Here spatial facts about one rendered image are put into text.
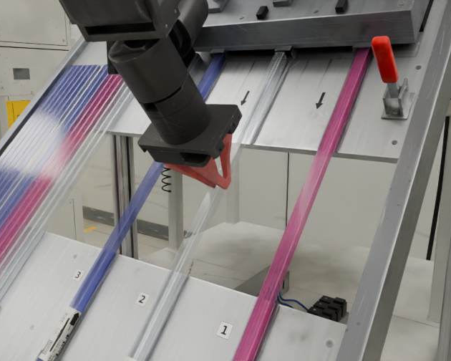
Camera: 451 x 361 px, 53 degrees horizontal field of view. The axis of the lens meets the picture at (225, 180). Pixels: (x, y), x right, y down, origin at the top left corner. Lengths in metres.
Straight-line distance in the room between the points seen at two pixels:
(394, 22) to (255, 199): 2.11
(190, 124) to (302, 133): 0.16
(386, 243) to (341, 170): 1.93
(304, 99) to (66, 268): 0.37
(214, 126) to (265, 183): 2.11
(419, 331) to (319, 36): 0.56
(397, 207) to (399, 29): 0.23
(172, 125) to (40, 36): 1.45
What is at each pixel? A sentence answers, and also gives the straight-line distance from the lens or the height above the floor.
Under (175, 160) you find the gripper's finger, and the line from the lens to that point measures 0.48.
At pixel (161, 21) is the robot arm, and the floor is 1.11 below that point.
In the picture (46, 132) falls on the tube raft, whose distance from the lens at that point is 0.83.
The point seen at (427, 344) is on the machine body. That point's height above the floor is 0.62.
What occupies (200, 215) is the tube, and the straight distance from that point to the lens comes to 0.52.
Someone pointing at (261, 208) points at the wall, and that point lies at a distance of 2.61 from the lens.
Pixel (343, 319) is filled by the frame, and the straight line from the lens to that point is 0.86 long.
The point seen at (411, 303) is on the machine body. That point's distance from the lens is 1.03.
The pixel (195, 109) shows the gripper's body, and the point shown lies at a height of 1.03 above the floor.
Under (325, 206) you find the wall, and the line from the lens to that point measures 2.43.
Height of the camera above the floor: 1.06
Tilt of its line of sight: 13 degrees down
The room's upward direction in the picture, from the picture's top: straight up
